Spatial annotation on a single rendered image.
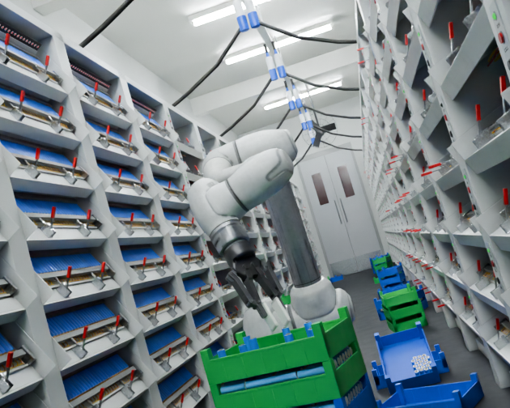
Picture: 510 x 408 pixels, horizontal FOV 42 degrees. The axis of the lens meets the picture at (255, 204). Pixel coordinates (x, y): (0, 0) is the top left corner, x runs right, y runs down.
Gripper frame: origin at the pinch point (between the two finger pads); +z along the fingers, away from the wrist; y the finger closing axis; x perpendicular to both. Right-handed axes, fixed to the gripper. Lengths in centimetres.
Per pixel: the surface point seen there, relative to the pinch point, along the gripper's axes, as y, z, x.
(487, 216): -43, 7, 35
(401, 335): -110, -1, -81
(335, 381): 6.5, 23.5, 15.3
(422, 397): -77, 27, -56
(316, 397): 9.1, 23.7, 10.2
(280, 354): 11.7, 12.6, 10.4
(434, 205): -143, -41, -51
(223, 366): 19.0, 7.1, -0.7
